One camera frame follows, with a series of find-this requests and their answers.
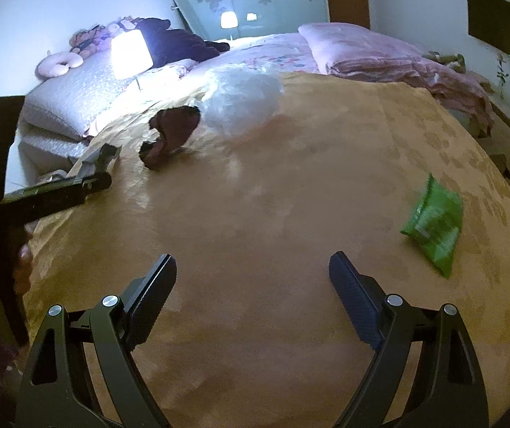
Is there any grey quilted pillow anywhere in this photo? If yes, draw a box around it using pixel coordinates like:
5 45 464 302
20 51 135 141

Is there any green snack packet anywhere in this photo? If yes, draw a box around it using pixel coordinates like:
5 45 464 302
401 174 464 278

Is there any black wall television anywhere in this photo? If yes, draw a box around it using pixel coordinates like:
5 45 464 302
467 0 510 55

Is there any golden yellow bed blanket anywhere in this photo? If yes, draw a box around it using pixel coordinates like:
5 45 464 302
25 73 510 427

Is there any grey upholstered bed frame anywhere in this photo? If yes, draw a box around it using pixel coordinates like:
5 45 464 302
19 125 89 176

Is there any brown plush toy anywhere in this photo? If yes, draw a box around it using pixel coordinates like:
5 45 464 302
68 19 138 60

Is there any glowing white table lamp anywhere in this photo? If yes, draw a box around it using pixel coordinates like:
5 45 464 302
110 30 153 90

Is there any brown paper bag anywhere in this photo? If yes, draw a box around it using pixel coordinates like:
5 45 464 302
139 105 201 170

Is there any clear plastic bag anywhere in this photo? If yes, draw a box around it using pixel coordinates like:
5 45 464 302
199 65 284 138

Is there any left hand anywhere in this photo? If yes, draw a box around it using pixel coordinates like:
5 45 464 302
11 227 34 296

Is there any floral white bed sheet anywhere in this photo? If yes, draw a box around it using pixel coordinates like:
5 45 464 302
86 33 319 137

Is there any pink folded quilt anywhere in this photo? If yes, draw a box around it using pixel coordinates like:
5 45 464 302
298 22 495 133

